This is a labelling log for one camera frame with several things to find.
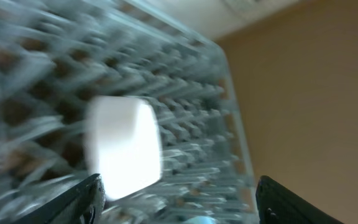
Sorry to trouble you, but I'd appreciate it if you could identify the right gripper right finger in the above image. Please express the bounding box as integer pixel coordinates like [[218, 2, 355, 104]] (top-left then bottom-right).
[[255, 175, 343, 224]]

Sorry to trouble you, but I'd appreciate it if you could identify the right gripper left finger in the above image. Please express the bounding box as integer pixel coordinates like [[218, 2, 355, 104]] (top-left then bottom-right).
[[14, 174, 105, 224]]

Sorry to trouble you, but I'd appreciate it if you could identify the blue cup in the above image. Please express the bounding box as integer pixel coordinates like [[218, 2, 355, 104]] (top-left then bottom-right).
[[182, 216, 216, 224]]

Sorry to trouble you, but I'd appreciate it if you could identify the grey dishwasher rack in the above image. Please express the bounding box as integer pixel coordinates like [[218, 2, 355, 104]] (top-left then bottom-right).
[[0, 1, 259, 223]]

